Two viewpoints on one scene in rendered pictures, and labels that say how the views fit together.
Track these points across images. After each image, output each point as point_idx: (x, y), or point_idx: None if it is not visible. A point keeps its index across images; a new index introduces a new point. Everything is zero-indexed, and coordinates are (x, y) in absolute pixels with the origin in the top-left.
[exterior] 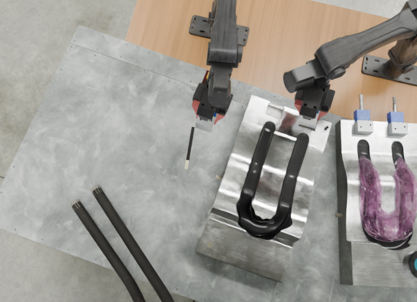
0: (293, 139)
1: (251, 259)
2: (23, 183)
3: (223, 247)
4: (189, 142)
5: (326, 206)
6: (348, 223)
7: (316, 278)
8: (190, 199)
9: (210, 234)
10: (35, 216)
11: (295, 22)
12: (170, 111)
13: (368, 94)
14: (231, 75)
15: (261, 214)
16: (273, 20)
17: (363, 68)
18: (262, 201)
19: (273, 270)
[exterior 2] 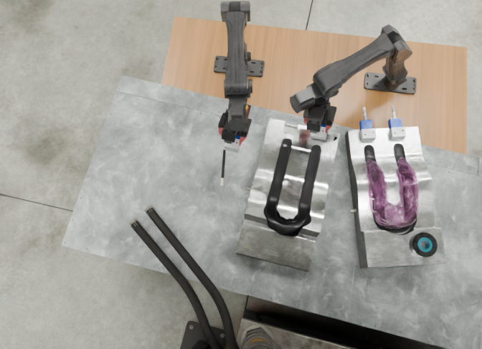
0: (308, 150)
1: (282, 254)
2: (90, 211)
3: (257, 246)
4: (222, 163)
5: (342, 204)
6: (361, 216)
7: (339, 266)
8: (227, 211)
9: (245, 236)
10: (102, 236)
11: (303, 51)
12: (204, 139)
13: (371, 106)
14: (252, 103)
15: (285, 216)
16: (284, 51)
17: (365, 84)
18: (285, 204)
19: (301, 261)
